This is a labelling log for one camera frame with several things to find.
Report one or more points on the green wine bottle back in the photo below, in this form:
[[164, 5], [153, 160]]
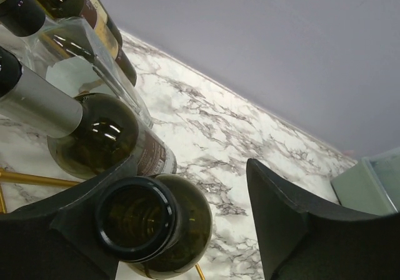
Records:
[[86, 134]]

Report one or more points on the wine bottle cream label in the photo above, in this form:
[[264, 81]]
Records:
[[159, 225]]

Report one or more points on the gold wire wine rack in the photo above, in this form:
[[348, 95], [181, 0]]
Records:
[[29, 179]]

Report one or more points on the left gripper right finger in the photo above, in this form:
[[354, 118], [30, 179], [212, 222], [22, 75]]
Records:
[[303, 236]]

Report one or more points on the green wine bottle front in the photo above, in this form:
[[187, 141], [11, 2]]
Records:
[[85, 9]]

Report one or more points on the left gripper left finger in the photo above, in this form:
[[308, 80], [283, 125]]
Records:
[[55, 238]]

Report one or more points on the clear square liquor bottle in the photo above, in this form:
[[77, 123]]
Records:
[[69, 55]]

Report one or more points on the translucent plastic storage box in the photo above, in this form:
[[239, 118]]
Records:
[[372, 185]]

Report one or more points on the green wine bottle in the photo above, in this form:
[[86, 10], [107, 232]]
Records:
[[85, 9], [86, 134]]

